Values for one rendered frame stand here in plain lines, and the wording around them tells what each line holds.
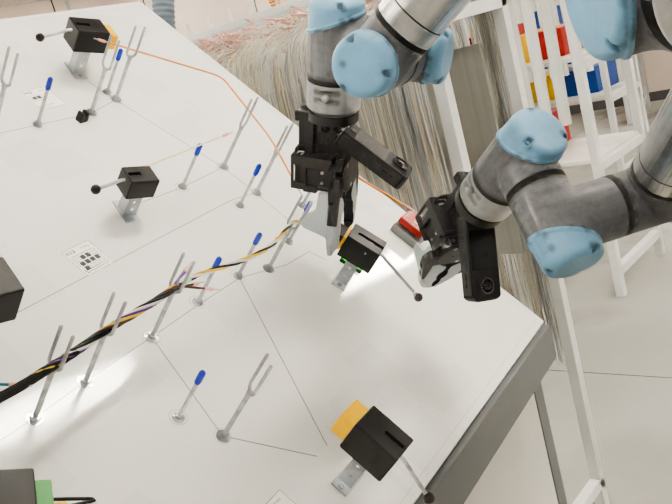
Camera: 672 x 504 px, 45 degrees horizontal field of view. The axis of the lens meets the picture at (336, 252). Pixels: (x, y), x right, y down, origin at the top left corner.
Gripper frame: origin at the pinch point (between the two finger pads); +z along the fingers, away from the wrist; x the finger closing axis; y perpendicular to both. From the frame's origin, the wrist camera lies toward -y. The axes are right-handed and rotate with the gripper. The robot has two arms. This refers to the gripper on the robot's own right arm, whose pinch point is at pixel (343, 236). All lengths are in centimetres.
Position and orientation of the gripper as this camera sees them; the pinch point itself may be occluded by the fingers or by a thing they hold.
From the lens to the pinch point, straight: 123.0
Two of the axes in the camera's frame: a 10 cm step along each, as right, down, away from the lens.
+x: -3.0, 4.7, -8.3
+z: -0.3, 8.6, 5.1
